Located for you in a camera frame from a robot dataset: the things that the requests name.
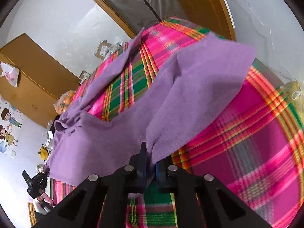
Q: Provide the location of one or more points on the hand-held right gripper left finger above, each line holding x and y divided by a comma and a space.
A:
142, 171

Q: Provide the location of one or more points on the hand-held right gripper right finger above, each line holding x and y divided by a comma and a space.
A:
158, 173

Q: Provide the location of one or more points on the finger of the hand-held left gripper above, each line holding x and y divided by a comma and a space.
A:
45, 173

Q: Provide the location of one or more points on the purple sweater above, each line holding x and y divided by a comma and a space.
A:
185, 95

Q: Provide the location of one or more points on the person's left hand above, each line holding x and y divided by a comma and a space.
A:
45, 197

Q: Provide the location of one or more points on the bag of oranges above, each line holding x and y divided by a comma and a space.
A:
63, 102

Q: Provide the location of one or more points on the wooden wardrobe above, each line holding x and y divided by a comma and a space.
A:
35, 80

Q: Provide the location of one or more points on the pink green plaid bed sheet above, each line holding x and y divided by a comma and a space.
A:
249, 147

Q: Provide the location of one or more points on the small white box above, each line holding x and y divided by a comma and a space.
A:
84, 77

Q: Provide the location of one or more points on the white pink plastic bag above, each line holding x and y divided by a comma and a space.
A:
10, 74

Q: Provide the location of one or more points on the grey parcel bag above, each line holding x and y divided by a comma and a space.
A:
116, 47

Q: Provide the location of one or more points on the brown cardboard box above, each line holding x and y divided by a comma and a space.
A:
102, 50

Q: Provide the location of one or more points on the pale yellow plastic bag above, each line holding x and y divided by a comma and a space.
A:
293, 95

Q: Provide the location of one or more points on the clear plastic door curtain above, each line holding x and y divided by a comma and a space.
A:
133, 2

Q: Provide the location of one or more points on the wooden door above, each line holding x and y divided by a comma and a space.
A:
199, 7

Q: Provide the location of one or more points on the cartoon couple wall sticker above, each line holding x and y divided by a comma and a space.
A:
8, 125

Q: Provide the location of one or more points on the wooden door frame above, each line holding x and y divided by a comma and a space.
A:
104, 7

